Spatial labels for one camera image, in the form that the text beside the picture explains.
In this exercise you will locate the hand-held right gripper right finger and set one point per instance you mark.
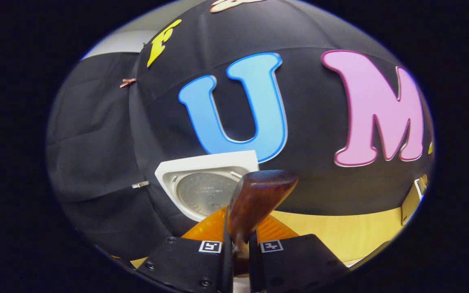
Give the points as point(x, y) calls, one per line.
point(291, 264)

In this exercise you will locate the toasted bread slice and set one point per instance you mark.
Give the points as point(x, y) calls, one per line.
point(423, 180)

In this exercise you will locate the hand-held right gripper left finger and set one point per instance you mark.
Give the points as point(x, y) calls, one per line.
point(185, 260)

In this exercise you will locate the brown wooden spoon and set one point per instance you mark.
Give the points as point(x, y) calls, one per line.
point(259, 195)

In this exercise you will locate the copper cloth clip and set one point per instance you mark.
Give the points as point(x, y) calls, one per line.
point(127, 82)

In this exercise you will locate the silver cloth clip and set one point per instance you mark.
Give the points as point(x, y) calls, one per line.
point(141, 184)

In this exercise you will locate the white toaster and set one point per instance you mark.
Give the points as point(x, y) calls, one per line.
point(409, 203)

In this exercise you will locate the white rice cooker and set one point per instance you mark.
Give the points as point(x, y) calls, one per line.
point(202, 167)

